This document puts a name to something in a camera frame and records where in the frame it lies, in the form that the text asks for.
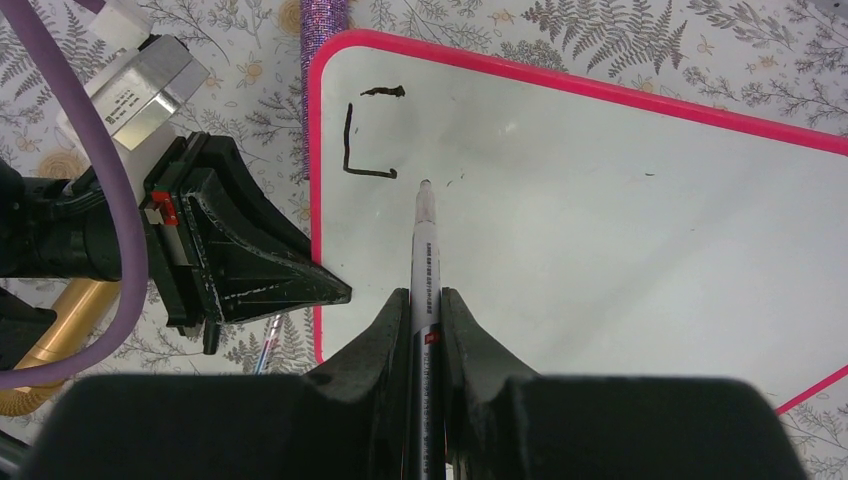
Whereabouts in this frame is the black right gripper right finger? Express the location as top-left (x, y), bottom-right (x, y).
top-left (441, 288), bottom-right (806, 479)

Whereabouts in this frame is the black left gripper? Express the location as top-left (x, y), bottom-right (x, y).
top-left (1, 132), bottom-right (312, 355)

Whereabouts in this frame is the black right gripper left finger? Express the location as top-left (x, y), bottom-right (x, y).
top-left (16, 289), bottom-right (409, 479)

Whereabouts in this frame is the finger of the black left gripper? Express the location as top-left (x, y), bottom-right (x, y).
top-left (211, 258), bottom-right (352, 325)

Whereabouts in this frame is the white marker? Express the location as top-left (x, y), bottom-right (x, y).
top-left (404, 180), bottom-right (446, 479)

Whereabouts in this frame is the pink framed whiteboard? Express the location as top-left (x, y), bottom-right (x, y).
top-left (310, 30), bottom-right (847, 411)

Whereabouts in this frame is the red capped marker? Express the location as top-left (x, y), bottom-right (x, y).
top-left (254, 314), bottom-right (283, 375)

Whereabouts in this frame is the purple glitter cylinder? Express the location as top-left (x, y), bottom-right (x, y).
top-left (299, 0), bottom-right (349, 180)

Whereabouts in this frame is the floral table mat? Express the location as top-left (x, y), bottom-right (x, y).
top-left (1, 1), bottom-right (847, 479)

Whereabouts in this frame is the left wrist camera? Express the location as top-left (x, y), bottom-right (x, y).
top-left (56, 0), bottom-right (212, 152)

